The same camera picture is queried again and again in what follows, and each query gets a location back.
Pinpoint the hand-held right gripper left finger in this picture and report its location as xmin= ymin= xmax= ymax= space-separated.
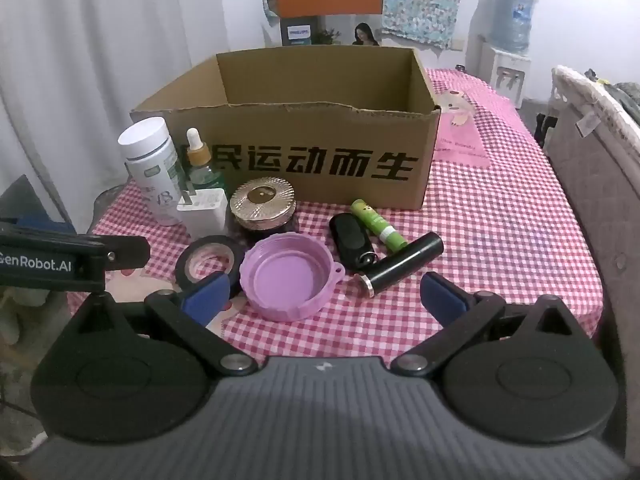
xmin=60 ymin=271 xmax=260 ymax=377

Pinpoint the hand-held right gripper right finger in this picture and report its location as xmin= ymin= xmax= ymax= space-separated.
xmin=390 ymin=271 xmax=591 ymax=377

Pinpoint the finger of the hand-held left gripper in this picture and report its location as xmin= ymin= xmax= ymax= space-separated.
xmin=101 ymin=236 xmax=152 ymax=275
xmin=0 ymin=214 xmax=77 ymax=237

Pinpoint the black cylindrical tube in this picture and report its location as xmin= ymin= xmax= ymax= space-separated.
xmin=361 ymin=231 xmax=445 ymax=298

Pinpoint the black tape roll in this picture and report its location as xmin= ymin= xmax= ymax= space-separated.
xmin=175 ymin=235 xmax=246 ymax=293

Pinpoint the pink plastic bowl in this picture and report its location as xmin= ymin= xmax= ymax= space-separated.
xmin=239 ymin=232 xmax=346 ymax=322

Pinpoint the white charger plug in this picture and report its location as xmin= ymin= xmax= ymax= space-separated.
xmin=176 ymin=187 xmax=230 ymax=241

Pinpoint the white plastic bottle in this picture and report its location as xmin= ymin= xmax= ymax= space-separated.
xmin=118 ymin=116 xmax=188 ymax=226

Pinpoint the green lip balm stick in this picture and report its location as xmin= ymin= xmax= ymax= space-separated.
xmin=350 ymin=198 xmax=408 ymax=252

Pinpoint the black oval case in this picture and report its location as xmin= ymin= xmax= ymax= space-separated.
xmin=329 ymin=212 xmax=378 ymax=270

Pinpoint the large printed cardboard box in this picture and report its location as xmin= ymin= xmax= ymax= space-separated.
xmin=131 ymin=47 xmax=442 ymax=211

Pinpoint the pink checkered tablecloth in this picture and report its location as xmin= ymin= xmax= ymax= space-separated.
xmin=67 ymin=67 xmax=606 ymax=361

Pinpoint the green glass dropper bottle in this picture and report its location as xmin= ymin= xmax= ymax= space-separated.
xmin=182 ymin=128 xmax=228 ymax=198

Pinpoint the white curtain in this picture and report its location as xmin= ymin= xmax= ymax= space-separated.
xmin=0 ymin=0 xmax=221 ymax=221

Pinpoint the grey quilted mattress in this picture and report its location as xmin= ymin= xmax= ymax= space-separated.
xmin=545 ymin=102 xmax=640 ymax=461

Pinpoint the black bag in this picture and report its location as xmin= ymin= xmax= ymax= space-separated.
xmin=534 ymin=112 xmax=558 ymax=150

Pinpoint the white water dispenser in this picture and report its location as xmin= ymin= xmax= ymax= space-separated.
xmin=480 ymin=35 xmax=532 ymax=108

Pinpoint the grey-green blanket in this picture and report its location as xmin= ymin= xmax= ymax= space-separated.
xmin=585 ymin=67 xmax=640 ymax=122

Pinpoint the blue water jug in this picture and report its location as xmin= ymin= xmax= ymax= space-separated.
xmin=492 ymin=0 xmax=538 ymax=53

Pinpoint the floral hanging cloth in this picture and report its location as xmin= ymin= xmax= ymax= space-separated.
xmin=261 ymin=0 xmax=481 ymax=51

